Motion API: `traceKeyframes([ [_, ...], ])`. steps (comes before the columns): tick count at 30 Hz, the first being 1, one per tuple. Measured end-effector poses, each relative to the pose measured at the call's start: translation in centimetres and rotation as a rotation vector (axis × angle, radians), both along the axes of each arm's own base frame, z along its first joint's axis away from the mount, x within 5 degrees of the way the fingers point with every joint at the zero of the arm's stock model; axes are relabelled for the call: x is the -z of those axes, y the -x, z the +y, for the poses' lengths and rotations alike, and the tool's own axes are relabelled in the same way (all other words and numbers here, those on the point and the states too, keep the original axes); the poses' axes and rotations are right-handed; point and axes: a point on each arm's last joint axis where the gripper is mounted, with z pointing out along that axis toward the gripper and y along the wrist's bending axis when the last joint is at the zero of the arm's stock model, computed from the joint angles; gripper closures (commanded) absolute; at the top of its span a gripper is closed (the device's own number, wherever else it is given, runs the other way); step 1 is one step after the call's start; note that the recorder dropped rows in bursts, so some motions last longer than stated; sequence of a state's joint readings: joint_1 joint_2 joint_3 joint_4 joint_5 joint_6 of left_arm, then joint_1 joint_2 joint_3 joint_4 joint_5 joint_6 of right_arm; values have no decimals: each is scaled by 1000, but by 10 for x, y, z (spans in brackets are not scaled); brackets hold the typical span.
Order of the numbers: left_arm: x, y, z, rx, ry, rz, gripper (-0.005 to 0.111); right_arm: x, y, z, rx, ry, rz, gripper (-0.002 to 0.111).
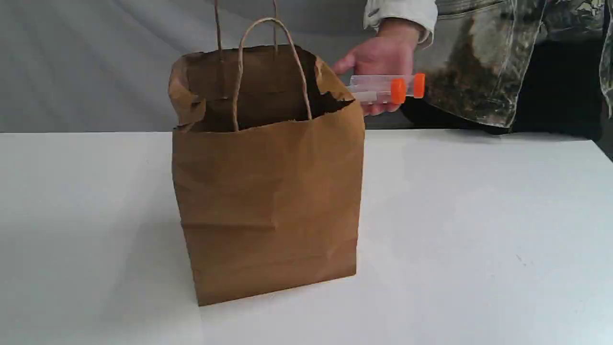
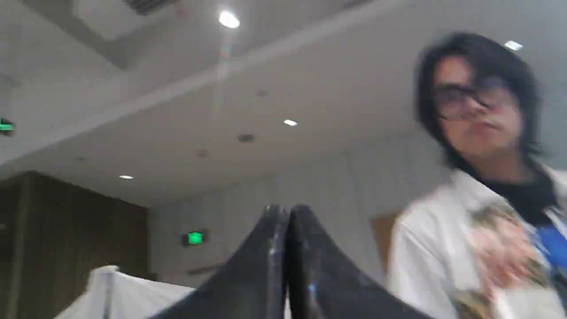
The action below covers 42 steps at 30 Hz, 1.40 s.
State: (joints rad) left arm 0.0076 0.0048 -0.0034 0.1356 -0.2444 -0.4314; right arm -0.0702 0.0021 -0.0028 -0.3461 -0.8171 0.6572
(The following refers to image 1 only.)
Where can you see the person's bare hand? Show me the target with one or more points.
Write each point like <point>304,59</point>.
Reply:
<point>389,53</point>

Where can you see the clear tube orange cap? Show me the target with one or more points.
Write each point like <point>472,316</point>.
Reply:
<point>412,86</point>
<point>383,96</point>

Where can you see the brown paper bag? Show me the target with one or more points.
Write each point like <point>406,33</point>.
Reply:
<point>266,162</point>

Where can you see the camouflage jacket person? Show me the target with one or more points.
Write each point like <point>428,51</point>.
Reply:
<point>508,66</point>

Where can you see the grey backdrop cloth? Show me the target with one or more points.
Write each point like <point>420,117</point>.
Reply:
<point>103,65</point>

